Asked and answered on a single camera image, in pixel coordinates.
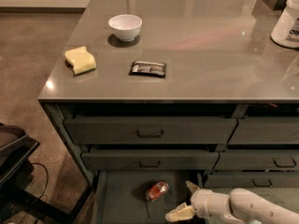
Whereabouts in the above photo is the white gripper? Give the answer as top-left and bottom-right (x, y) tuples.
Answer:
(165, 180), (232, 222)

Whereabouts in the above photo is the red coke can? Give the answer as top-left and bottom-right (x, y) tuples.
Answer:
(145, 180), (169, 202)

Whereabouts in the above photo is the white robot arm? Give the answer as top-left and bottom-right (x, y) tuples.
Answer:
(165, 180), (299, 224)

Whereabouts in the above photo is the bottom right drawer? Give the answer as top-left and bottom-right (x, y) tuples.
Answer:
(204, 173), (299, 188)

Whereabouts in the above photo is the middle right drawer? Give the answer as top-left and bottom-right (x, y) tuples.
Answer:
(214, 150), (299, 171)

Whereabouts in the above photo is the open bottom left drawer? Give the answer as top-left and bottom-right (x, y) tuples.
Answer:
(91, 171), (206, 224)

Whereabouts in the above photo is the top right drawer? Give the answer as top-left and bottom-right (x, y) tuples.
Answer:
(229, 117), (299, 145)

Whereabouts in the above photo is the middle left drawer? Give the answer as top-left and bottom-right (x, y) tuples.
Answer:
(81, 149), (219, 171)

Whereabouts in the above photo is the grey drawer cabinet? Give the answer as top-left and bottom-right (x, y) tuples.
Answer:
(39, 0), (299, 224)

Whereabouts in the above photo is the top left drawer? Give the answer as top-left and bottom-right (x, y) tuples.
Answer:
(64, 117), (236, 145)

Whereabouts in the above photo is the dark snack packet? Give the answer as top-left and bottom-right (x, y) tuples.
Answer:
(129, 61), (166, 78)

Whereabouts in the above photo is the black chair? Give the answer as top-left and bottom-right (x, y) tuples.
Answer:
(0, 123), (92, 224)

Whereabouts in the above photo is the yellow sponge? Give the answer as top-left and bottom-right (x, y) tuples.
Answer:
(64, 46), (96, 76)

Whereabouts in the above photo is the white ceramic bowl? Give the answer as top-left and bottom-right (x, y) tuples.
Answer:
(108, 14), (142, 42)

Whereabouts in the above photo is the white wipes canister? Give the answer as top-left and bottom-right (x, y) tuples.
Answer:
(271, 0), (299, 49)

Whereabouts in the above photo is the black cable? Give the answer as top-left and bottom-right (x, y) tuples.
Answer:
(29, 161), (50, 203)

